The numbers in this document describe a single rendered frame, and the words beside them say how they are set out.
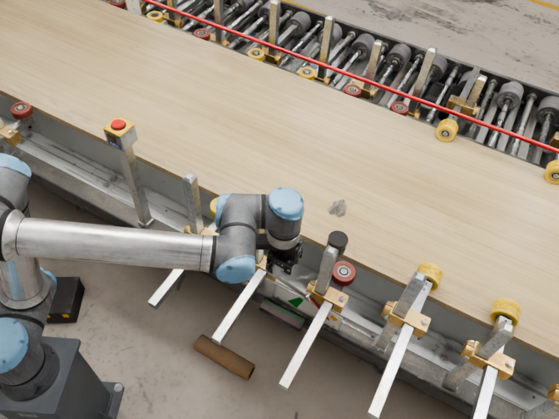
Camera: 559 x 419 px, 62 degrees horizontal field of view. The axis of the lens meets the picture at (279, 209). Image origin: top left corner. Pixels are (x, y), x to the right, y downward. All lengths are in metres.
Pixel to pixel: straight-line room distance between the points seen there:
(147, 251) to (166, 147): 0.91
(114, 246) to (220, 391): 1.38
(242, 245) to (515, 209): 1.20
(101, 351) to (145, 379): 0.27
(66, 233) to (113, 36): 1.64
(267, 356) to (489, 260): 1.16
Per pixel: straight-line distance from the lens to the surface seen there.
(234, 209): 1.14
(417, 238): 1.73
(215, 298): 2.52
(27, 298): 1.66
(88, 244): 1.09
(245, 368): 2.28
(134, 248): 1.08
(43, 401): 1.83
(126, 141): 1.57
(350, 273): 1.58
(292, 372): 1.46
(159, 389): 2.38
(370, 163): 1.91
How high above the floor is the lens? 2.24
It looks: 52 degrees down
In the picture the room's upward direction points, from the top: 5 degrees clockwise
